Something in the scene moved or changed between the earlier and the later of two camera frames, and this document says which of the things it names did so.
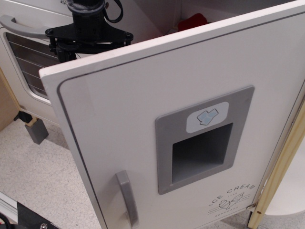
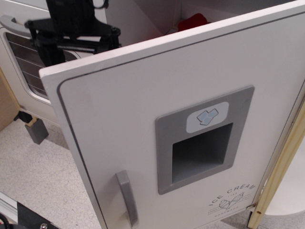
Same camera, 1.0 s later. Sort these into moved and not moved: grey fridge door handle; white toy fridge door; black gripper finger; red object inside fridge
Moved: black gripper finger
Not moved: grey fridge door handle; red object inside fridge; white toy fridge door
